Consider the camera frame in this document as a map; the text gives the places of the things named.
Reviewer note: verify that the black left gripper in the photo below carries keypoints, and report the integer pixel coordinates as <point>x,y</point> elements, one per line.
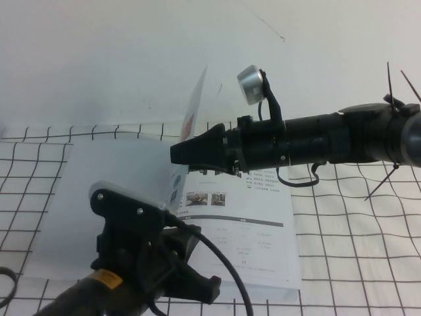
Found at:
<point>138,256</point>

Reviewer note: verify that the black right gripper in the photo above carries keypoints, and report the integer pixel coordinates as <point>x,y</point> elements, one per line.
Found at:
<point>260,145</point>

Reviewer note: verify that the white printed booklet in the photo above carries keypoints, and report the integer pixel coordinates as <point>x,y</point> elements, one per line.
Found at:
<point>246,237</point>

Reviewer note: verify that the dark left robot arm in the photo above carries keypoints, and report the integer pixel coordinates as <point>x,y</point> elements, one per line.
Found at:
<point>85,296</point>

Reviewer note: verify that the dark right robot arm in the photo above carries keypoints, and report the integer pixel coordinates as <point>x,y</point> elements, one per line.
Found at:
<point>329,141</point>

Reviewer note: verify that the white black-grid tablecloth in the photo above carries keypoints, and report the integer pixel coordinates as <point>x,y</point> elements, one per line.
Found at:
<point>355,230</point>

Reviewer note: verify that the black zip tie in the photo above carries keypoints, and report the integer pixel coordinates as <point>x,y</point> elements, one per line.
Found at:
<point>381,183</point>
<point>390,85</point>
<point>411,85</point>

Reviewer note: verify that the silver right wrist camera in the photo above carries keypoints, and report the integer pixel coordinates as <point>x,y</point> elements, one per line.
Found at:
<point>250,82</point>

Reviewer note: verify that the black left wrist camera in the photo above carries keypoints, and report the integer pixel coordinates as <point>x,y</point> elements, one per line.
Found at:
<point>121,200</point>

